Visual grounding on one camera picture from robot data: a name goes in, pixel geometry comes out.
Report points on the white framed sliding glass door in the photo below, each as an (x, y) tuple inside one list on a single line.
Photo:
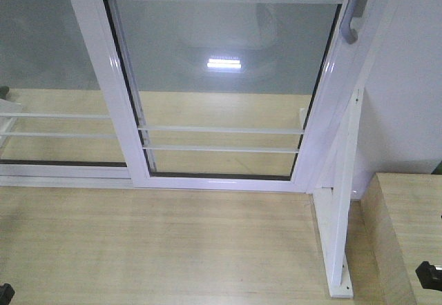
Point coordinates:
[(225, 94)]

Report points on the grey metal door handle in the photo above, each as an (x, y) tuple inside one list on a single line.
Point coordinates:
[(354, 8)]

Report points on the white fixed glass panel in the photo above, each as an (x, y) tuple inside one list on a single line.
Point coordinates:
[(54, 120)]

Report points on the light wooden box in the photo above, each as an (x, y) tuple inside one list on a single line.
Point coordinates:
[(402, 214)]

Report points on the black right corner piece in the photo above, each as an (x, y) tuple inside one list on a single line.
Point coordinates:
[(429, 276)]

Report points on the black corner piece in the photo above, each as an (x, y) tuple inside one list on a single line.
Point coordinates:
[(429, 276), (7, 293)]

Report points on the black left corner piece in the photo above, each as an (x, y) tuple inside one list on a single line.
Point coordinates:
[(7, 293)]

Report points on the white triangular support bracket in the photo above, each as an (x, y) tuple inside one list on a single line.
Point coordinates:
[(332, 199)]

